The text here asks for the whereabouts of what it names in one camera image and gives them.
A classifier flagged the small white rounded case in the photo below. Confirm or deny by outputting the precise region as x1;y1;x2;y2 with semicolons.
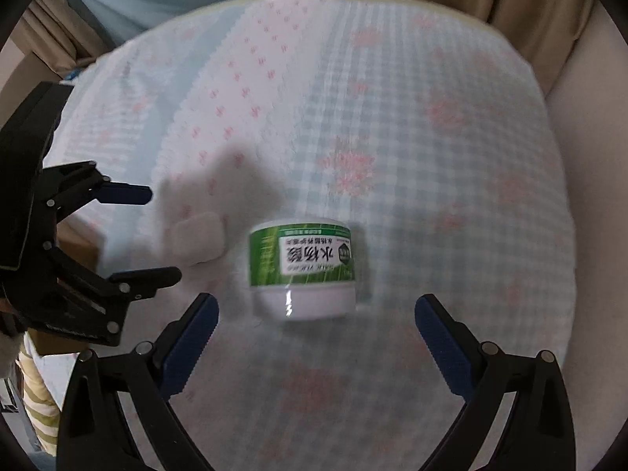
170;212;227;266

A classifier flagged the green labelled white jar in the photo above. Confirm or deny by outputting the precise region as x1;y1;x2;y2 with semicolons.
248;218;356;322

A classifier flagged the person's left hand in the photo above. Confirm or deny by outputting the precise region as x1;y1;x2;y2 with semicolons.
0;299;27;378

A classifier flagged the open cardboard box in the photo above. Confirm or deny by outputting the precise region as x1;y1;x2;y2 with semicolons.
28;216;104;356

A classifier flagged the striped green white cloth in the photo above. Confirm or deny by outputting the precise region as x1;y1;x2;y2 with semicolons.
18;345;61;457

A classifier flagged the light blue patterned bedspread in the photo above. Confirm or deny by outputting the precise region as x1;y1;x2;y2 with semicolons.
46;0;576;470

